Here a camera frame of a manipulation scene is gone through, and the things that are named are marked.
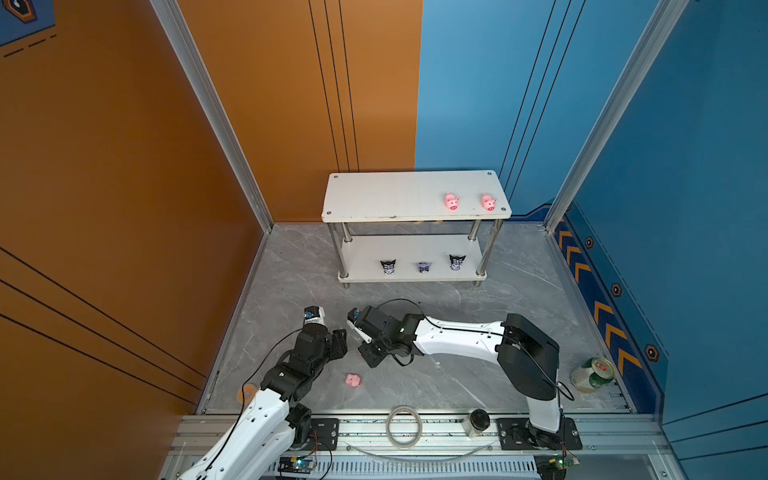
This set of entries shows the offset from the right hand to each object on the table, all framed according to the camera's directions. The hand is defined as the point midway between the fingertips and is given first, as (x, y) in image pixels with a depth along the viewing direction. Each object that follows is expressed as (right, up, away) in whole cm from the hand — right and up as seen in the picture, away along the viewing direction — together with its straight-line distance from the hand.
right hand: (362, 352), depth 83 cm
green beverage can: (+58, -2, -10) cm, 59 cm away
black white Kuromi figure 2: (+7, +23, +11) cm, 27 cm away
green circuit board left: (-14, -23, -12) cm, 29 cm away
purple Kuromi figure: (+19, +23, +13) cm, 32 cm away
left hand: (-6, +6, +1) cm, 9 cm away
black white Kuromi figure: (+29, +25, +11) cm, 40 cm away
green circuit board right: (+49, -22, -13) cm, 55 cm away
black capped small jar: (+29, -12, -13) cm, 34 cm away
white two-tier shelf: (+17, +38, +38) cm, 56 cm away
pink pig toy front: (-2, -7, -2) cm, 7 cm away
